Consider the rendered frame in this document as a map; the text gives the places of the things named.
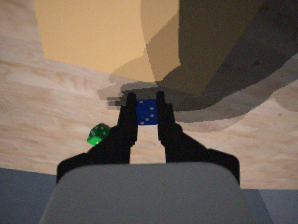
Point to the tan flat mat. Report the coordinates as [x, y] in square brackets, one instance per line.
[177, 44]

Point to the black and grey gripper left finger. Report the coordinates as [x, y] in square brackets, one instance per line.
[115, 148]

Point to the blue die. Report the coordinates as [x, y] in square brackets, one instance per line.
[146, 112]

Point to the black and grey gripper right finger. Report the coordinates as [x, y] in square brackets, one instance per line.
[180, 147]

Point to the dark green die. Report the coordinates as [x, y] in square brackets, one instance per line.
[97, 134]

